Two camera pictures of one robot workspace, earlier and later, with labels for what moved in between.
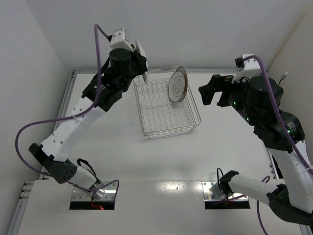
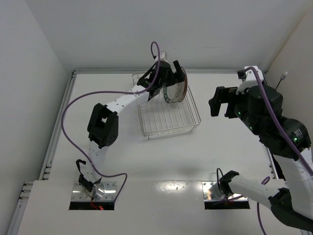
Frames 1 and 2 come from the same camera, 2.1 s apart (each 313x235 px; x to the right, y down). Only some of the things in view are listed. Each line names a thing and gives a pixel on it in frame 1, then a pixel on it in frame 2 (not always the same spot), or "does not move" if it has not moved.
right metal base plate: (208, 196) does not move
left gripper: (141, 61) -> (172, 77)
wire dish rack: (161, 116) does not move
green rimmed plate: (139, 49) -> (169, 92)
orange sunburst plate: (182, 70) does not move
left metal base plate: (107, 193) does not move
